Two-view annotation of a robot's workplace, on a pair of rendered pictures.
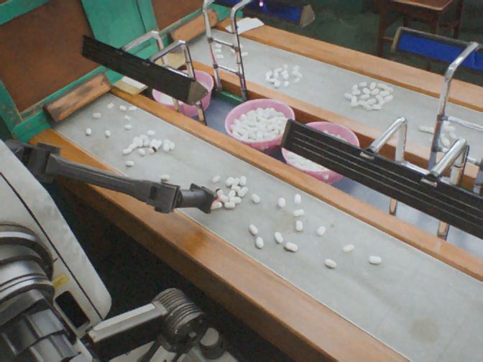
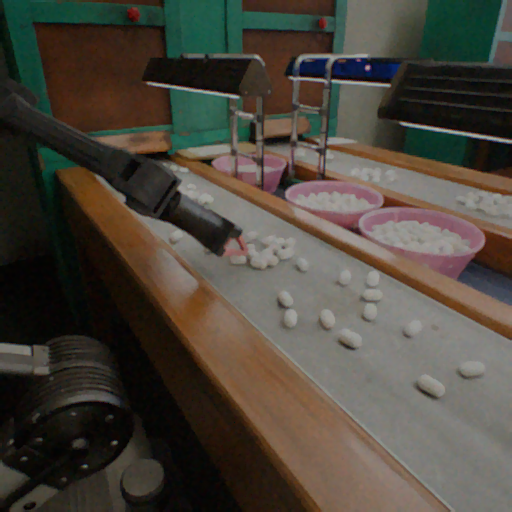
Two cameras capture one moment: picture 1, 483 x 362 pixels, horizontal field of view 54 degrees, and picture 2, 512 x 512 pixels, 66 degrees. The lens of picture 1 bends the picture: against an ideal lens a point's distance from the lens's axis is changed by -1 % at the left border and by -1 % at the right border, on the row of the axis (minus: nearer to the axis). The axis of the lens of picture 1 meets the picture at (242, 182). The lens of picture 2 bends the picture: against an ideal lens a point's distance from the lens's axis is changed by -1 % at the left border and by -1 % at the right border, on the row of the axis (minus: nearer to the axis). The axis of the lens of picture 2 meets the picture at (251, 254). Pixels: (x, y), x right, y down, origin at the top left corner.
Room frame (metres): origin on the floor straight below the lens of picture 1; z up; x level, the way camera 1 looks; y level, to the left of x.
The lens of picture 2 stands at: (0.37, -0.02, 1.12)
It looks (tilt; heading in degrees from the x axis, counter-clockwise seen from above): 27 degrees down; 8
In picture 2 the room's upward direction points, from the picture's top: straight up
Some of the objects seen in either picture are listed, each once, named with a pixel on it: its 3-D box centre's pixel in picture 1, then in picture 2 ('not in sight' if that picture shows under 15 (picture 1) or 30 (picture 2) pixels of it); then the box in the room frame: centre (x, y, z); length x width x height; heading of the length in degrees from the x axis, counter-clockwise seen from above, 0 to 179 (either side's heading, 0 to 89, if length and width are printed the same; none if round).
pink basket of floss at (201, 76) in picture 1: (185, 95); (249, 175); (1.80, 0.18, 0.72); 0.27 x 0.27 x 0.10
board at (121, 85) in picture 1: (151, 72); (220, 150); (1.96, 0.32, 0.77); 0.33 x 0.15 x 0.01; 130
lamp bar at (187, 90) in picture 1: (136, 64); (192, 72); (1.49, 0.28, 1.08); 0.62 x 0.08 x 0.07; 40
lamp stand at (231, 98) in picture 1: (238, 48); (326, 127); (1.79, -0.09, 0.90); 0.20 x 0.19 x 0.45; 40
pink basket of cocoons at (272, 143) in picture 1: (260, 128); (332, 210); (1.46, -0.11, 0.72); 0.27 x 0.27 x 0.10
